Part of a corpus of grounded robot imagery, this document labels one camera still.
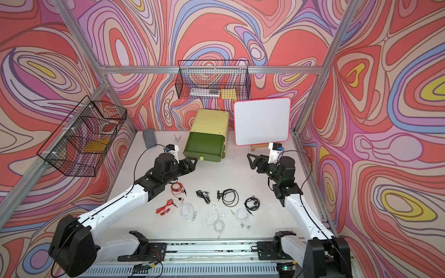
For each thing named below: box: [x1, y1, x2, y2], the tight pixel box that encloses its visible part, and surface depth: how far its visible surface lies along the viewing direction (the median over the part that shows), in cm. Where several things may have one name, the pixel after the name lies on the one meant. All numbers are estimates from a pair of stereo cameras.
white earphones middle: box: [205, 204, 226, 239], surface depth 84 cm
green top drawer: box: [183, 131, 226, 163], surface depth 92 cm
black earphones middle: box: [216, 188, 240, 208], surface depth 92 cm
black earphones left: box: [195, 189, 211, 205], surface depth 92 cm
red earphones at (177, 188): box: [170, 181, 188, 201], surface depth 93 cm
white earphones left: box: [179, 198, 198, 222], surface depth 87 cm
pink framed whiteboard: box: [233, 97, 291, 146], surface depth 103 cm
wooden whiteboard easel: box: [250, 143, 270, 152], surface depth 107 cm
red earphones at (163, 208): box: [155, 199, 178, 216], surface depth 88 cm
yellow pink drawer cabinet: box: [190, 108, 231, 140], surface depth 98 cm
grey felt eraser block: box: [142, 128, 158, 149], surface depth 114 cm
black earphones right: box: [243, 195, 261, 215], surface depth 88 cm
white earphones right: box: [230, 207, 251, 230], surface depth 86 cm
